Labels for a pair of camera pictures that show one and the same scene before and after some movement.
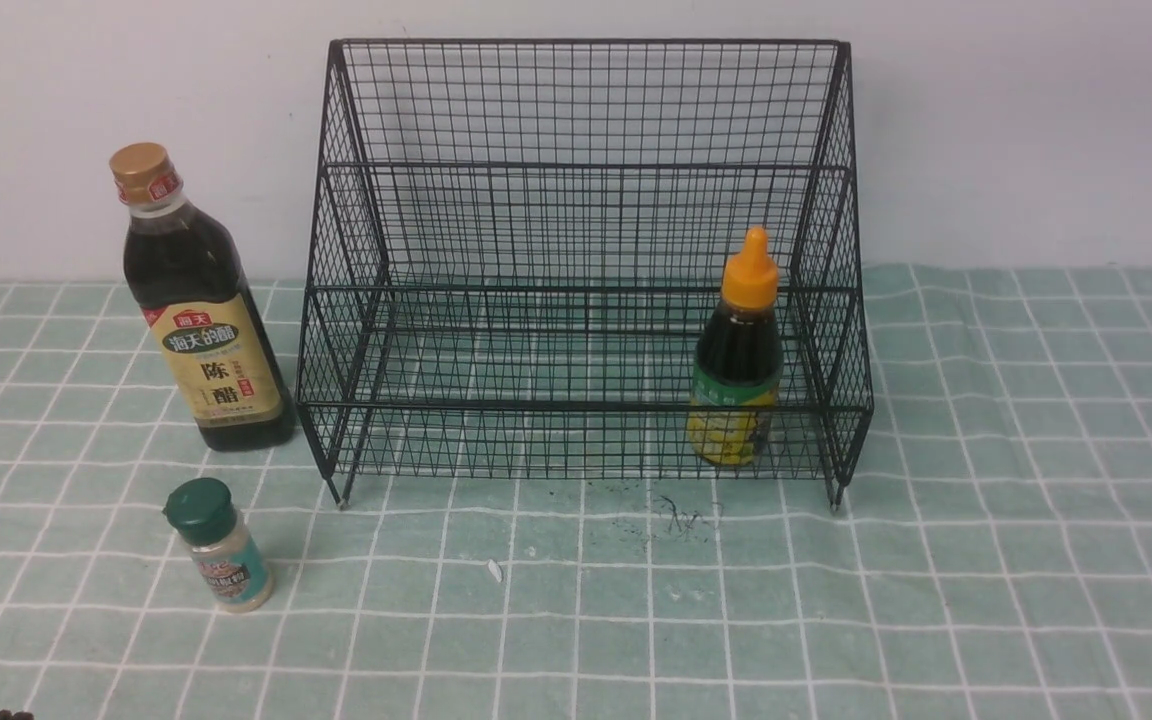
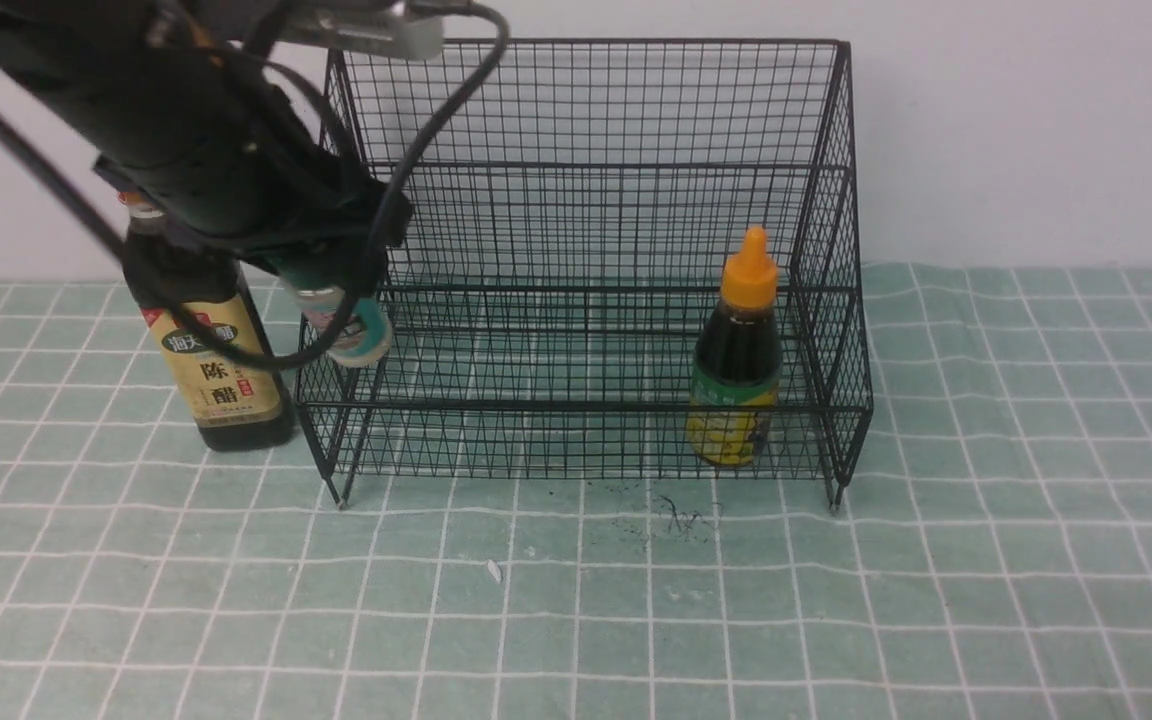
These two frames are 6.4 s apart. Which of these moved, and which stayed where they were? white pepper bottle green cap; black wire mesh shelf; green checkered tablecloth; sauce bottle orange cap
Moved: white pepper bottle green cap
Stayed: black wire mesh shelf; green checkered tablecloth; sauce bottle orange cap
